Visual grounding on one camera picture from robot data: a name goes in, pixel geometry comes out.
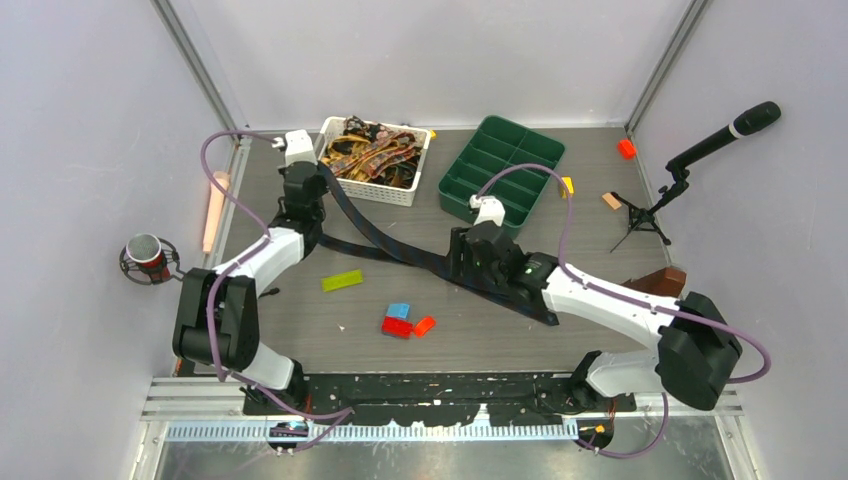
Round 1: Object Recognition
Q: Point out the navy brown striped tie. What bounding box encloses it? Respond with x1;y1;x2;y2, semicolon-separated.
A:
318;165;559;326

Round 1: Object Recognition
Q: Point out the green divided tray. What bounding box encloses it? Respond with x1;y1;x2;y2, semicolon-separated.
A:
438;115;566;238

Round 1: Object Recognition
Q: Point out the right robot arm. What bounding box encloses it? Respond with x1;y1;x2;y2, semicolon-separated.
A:
447;221;742;411

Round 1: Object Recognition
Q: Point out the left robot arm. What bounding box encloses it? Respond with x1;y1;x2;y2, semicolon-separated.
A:
172;162;328;414

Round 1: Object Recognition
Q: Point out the pile of patterned ties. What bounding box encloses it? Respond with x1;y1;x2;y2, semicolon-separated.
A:
320;116;432;190

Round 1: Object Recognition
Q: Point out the lime green flat block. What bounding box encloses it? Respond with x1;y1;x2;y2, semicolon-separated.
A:
321;269;364;293

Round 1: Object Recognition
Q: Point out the black tripod left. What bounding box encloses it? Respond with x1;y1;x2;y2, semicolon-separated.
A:
258;287;280;298

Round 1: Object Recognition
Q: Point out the orange-red small block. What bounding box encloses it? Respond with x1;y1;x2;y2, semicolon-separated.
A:
413;316;437;337

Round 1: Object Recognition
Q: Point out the white perforated basket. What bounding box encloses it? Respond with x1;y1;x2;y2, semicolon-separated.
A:
317;116;435;207

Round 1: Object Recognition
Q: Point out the blue block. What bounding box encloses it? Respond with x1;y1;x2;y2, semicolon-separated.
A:
386;303;410;320

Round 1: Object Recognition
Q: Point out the red block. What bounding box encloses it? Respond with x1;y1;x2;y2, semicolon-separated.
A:
381;316;414;339

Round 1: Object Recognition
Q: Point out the yellow block near tray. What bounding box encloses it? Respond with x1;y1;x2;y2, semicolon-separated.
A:
561;176;575;199

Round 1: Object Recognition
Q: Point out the tan small block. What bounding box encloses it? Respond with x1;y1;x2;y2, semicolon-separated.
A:
601;192;623;211

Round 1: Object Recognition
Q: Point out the red silver studio microphone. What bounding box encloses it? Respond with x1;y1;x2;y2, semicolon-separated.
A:
118;233;186;286

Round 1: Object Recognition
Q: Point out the black microphone tripod right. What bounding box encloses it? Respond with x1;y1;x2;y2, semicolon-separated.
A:
610;167;689;252

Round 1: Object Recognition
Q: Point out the orange block in corner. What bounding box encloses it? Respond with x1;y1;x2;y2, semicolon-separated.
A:
617;139;638;160

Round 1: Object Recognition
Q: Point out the black handheld microphone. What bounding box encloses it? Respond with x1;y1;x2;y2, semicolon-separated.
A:
665;101;782;181

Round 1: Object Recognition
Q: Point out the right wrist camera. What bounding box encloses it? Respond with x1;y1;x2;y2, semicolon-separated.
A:
468;195;506;227

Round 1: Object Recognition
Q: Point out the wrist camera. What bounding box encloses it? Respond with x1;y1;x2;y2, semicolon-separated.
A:
468;195;506;227
272;129;318;167

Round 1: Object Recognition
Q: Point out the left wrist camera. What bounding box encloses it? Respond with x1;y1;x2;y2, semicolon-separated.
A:
272;129;318;167

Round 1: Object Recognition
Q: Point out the peach cylinder handle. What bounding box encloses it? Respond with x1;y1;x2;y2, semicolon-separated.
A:
202;171;230;254

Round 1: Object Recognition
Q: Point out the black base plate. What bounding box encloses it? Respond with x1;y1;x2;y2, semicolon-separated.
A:
278;372;636;427

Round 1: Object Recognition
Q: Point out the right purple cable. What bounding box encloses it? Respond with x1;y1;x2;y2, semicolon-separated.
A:
475;162;774;462

